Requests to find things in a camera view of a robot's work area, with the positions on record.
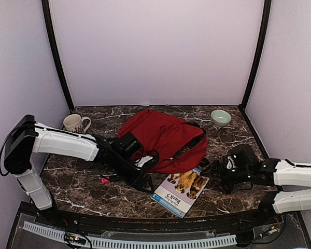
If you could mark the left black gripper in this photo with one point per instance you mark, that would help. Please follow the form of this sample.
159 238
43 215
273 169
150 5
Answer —
141 186

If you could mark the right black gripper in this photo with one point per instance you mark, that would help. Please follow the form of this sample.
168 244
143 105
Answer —
215 165

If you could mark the dog cover book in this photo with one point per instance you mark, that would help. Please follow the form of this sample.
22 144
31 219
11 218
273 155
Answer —
179 191

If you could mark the red student backpack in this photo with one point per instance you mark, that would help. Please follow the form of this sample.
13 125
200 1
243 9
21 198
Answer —
178 145

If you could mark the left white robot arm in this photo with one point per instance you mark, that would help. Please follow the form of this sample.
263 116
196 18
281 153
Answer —
29 137

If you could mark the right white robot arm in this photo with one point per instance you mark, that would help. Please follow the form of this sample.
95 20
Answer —
280 173

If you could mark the pink black highlighter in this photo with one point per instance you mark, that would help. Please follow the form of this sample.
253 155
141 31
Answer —
109 178

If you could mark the celadon bowl far right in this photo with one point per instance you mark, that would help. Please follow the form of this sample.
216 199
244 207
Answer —
220 118

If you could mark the cream patterned mug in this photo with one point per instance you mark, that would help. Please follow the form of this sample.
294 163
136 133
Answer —
76 124

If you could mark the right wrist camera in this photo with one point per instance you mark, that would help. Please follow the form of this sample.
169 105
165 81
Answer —
229 163

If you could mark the white slotted cable duct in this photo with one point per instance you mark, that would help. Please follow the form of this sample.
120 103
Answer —
110 239

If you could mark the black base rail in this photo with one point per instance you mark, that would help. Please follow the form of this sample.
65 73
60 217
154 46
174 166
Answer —
155 218

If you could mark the right black frame post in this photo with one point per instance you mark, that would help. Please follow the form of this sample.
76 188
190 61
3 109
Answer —
258 54

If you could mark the black frame post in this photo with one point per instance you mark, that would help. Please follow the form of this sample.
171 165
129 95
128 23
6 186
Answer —
258 54
55 53

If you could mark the left black frame post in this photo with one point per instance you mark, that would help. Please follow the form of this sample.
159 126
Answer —
55 53

